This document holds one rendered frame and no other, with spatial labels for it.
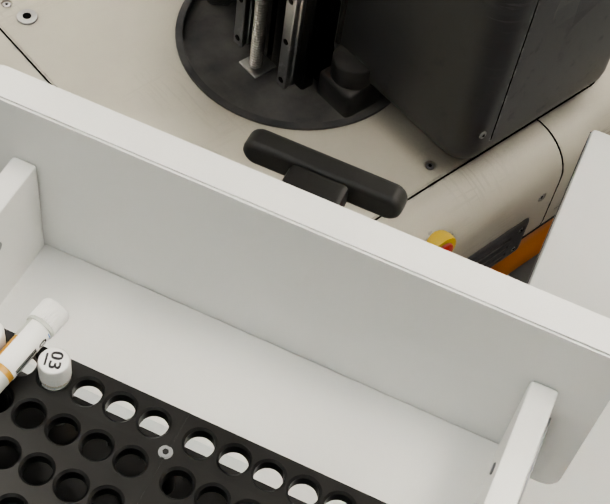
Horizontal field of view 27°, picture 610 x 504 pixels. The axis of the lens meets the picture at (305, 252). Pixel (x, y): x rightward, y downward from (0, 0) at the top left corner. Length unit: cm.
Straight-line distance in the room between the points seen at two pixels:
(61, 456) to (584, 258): 36
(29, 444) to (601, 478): 31
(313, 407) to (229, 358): 4
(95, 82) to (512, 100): 46
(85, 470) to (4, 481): 3
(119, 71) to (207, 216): 93
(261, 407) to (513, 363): 12
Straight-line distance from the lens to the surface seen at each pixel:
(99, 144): 52
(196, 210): 52
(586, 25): 135
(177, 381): 56
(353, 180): 53
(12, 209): 55
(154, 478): 47
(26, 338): 48
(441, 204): 136
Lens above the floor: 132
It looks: 54 degrees down
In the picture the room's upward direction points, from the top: 10 degrees clockwise
